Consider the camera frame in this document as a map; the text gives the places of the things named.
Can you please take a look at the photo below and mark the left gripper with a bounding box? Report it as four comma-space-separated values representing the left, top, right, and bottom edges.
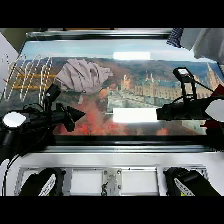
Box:
53, 103, 78, 133

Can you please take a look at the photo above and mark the grey garment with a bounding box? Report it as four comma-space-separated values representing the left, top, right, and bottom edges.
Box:
54, 58, 115, 95

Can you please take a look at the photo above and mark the dark checked garment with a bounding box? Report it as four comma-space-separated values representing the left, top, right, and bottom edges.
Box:
165, 27, 185, 48

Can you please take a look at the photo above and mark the red garment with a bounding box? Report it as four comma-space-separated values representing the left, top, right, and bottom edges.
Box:
202, 83, 224, 135

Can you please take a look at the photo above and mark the white garment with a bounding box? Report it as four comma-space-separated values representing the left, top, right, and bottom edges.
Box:
179, 27, 224, 65

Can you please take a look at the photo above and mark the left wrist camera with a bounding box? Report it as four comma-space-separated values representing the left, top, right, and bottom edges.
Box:
43, 83, 63, 113

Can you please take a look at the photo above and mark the black cable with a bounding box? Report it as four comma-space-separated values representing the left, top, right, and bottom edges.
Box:
0, 153, 20, 197

